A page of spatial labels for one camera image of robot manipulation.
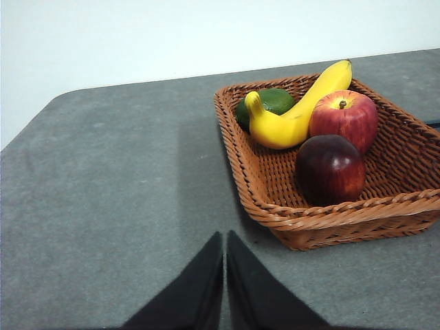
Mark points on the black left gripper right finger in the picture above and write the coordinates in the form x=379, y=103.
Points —
x=261, y=299

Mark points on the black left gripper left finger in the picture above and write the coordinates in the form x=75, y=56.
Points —
x=192, y=299

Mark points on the dark purple plum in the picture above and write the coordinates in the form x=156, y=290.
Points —
x=330, y=172

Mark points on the yellow banana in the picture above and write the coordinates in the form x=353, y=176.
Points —
x=282, y=127

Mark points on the brown wicker basket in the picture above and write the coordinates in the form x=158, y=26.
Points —
x=395, y=165

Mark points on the green avocado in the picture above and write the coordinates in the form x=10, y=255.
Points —
x=275, y=101

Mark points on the red apple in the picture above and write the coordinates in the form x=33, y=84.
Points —
x=347, y=120

